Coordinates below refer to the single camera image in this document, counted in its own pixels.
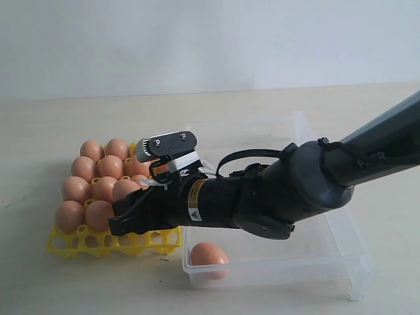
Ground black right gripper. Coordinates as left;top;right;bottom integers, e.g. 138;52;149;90
108;163;294;240

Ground brown egg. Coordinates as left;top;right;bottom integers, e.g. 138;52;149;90
55;201;85;234
71;156;98;182
131;174;149;187
85;200;114;232
91;177;117;202
104;138;130;161
128;156;168;178
61;176;92;204
190;241;229;280
112;179;140;201
98;155;123;180
79;140;105;163

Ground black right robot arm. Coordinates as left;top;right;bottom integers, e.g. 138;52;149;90
108;94;419;240

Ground yellow plastic egg tray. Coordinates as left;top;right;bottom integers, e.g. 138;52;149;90
47;143;181;259

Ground clear plastic container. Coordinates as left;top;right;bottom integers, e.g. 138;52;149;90
182;112;376;301

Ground black cable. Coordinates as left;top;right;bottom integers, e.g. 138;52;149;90
149;149;286;184

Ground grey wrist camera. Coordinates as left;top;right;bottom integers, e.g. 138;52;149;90
135;131;198;162

